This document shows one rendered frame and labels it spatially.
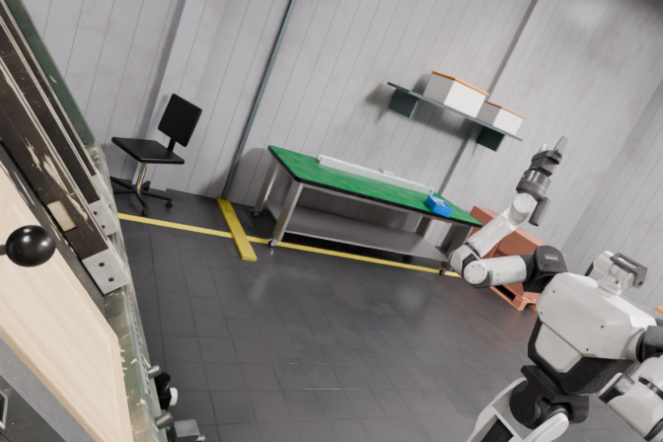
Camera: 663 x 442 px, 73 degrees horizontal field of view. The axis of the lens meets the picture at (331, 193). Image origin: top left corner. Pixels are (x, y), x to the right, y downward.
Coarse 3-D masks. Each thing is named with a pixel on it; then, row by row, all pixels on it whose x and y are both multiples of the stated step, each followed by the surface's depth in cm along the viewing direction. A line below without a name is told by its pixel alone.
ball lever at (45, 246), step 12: (24, 228) 39; (36, 228) 39; (12, 240) 38; (24, 240) 38; (36, 240) 39; (48, 240) 40; (0, 252) 40; (12, 252) 38; (24, 252) 38; (36, 252) 39; (48, 252) 40; (24, 264) 39; (36, 264) 39
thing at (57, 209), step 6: (48, 204) 105; (54, 204) 105; (60, 204) 106; (54, 210) 106; (60, 210) 107; (54, 216) 107; (60, 216) 107; (66, 216) 108; (60, 222) 108; (66, 222) 108; (72, 222) 109; (66, 228) 109
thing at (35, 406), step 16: (0, 352) 48; (0, 368) 47; (16, 368) 50; (0, 384) 47; (16, 384) 49; (32, 384) 52; (16, 400) 49; (32, 400) 50; (48, 400) 54; (16, 416) 49; (32, 416) 50; (48, 416) 52; (64, 416) 56; (16, 432) 50; (32, 432) 51; (48, 432) 52; (64, 432) 54; (80, 432) 59
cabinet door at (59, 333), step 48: (0, 192) 75; (0, 240) 67; (0, 288) 61; (48, 288) 78; (0, 336) 56; (48, 336) 69; (96, 336) 92; (48, 384) 62; (96, 384) 80; (96, 432) 70
